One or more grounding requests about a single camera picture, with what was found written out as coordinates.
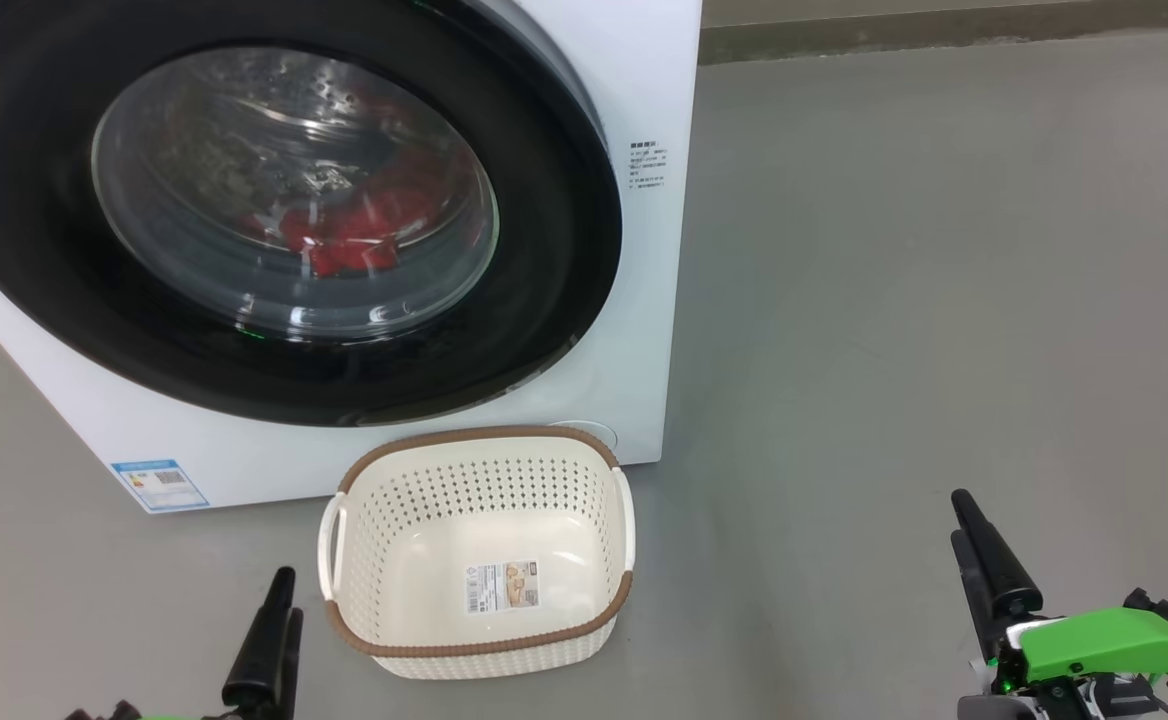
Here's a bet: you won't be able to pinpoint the round drain filter cover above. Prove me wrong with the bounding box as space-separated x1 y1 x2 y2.
549 420 620 453

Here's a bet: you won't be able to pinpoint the cream perforated basket brown rim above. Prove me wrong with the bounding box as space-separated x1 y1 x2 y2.
318 425 636 681

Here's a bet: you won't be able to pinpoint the printed product label sticker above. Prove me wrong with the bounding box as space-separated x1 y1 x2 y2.
464 560 541 615

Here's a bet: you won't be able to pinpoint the dark round glass washer door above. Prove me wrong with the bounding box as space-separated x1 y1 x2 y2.
0 0 623 428

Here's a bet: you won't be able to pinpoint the red and white clothes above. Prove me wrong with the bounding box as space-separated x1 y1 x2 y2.
244 170 450 281

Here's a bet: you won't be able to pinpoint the white front-load washing machine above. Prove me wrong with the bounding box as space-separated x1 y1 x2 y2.
0 0 703 516

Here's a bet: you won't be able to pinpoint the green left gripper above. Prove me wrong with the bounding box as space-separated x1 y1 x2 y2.
64 567 304 720

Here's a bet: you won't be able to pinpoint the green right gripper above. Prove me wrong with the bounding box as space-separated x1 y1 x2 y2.
950 489 1168 720

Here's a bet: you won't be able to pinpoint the blue energy label sticker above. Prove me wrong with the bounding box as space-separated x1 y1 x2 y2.
111 458 211 514

